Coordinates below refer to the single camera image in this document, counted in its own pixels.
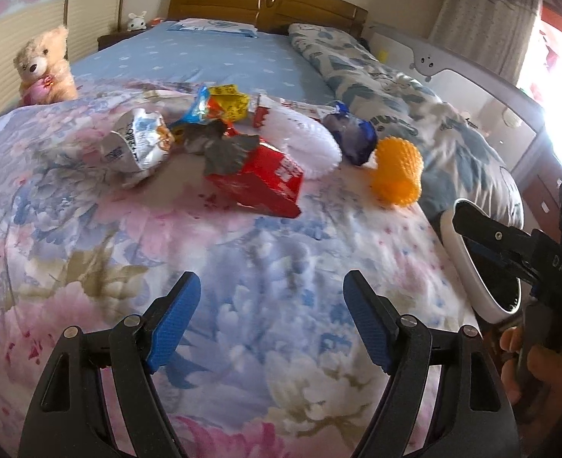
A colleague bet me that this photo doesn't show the yellow snack wrapper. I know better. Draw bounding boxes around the yellow snack wrapper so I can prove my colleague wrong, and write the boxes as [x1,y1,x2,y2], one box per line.
[208,84,250,122]

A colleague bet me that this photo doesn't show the floral blanket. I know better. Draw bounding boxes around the floral blanket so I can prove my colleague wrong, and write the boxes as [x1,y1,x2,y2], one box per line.
[0,79,501,458]

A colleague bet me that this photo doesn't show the wooden headboard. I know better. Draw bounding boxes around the wooden headboard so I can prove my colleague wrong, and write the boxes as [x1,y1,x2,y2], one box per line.
[166,0,368,39]

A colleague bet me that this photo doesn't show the blue and white pillow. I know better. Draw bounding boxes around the blue and white pillow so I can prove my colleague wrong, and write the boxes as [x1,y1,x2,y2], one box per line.
[166,18,259,39]

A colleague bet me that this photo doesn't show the white and grey bed rail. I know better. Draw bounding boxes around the white and grey bed rail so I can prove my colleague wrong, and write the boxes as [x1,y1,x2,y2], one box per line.
[362,21,562,215]

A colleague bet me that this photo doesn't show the patterned grey curtain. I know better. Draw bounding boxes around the patterned grey curtain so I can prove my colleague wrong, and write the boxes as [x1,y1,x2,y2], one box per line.
[426,0,544,87]

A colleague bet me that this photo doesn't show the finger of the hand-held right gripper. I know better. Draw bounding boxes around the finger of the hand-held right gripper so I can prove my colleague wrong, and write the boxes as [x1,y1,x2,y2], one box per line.
[469,241,540,283]
[453,203,542,261]

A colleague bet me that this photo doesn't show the crumpled grey paper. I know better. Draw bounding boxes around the crumpled grey paper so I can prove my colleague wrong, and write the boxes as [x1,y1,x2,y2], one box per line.
[181,121,260,177]

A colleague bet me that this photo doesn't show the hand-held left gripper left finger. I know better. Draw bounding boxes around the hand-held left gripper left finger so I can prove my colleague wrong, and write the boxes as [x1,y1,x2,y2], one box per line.
[18,271,202,458]

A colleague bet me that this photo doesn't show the blue plastic wrapper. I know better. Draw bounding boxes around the blue plastic wrapper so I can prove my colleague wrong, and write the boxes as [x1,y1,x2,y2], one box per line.
[321,100,378,167]

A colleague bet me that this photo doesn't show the light blue bedsheet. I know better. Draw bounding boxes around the light blue bedsheet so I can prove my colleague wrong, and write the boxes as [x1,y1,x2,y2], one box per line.
[68,21,344,106]

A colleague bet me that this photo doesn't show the leaf print folded quilt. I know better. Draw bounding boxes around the leaf print folded quilt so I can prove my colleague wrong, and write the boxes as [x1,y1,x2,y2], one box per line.
[288,23,525,230]

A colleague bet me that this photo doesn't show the small red and white carton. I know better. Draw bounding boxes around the small red and white carton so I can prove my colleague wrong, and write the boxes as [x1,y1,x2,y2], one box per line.
[252,95,325,129]

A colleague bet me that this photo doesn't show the white foam fruit net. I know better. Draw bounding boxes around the white foam fruit net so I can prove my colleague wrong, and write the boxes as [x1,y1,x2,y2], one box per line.
[257,105,343,182]

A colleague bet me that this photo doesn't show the white trash bin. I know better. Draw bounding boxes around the white trash bin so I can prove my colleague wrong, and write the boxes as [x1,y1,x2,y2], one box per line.
[438,197,525,326]

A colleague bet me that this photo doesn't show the cream sliding door wardrobe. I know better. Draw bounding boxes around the cream sliding door wardrobe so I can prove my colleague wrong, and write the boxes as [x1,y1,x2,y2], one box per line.
[0,0,129,129]

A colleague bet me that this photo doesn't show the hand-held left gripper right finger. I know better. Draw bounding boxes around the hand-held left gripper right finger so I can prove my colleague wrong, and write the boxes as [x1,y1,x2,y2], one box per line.
[343,269,523,458]

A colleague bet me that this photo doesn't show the orange foam fruit net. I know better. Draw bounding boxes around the orange foam fruit net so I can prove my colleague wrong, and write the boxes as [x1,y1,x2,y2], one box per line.
[370,137,424,208]

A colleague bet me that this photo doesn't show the person's right hand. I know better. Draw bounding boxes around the person's right hand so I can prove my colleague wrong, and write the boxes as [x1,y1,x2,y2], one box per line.
[499,327,562,423]

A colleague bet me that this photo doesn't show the dark wooden nightstand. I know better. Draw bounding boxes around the dark wooden nightstand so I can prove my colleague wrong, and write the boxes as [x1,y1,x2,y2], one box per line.
[97,29,139,51]

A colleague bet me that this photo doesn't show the red and white paper box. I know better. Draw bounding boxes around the red and white paper box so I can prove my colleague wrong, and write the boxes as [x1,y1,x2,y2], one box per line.
[205,136,305,219]

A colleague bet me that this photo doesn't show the blue and orange snack wrapper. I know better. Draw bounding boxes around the blue and orange snack wrapper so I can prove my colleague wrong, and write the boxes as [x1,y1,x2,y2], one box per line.
[169,85,215,137]

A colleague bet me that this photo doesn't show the beige teddy bear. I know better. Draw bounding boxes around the beige teddy bear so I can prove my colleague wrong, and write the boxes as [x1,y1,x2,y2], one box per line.
[14,25,79,106]

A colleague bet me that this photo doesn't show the crumpled silver snack wrapper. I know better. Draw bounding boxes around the crumpled silver snack wrapper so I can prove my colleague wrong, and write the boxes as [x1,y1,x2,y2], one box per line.
[100,107,176,189]

